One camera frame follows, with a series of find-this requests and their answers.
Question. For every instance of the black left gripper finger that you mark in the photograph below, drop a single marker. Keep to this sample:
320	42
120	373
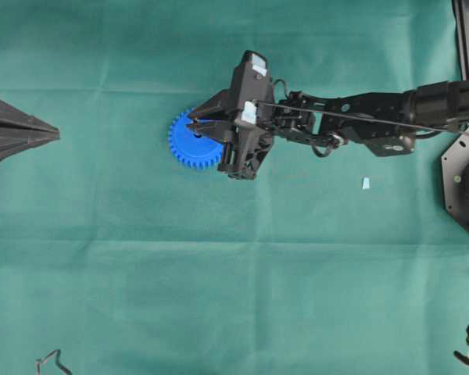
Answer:
19	137

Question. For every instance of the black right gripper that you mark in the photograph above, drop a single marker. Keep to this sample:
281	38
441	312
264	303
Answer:
233	116

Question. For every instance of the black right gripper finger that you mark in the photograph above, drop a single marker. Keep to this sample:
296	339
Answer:
14	118

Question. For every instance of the blue plastic gear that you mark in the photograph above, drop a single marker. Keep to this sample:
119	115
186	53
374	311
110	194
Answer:
192	150

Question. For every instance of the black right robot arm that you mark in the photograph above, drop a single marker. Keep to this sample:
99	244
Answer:
386	123

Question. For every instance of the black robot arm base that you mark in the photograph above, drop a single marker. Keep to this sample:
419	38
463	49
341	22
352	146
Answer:
455	179

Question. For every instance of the green table cloth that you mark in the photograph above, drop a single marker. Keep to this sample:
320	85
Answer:
129	263

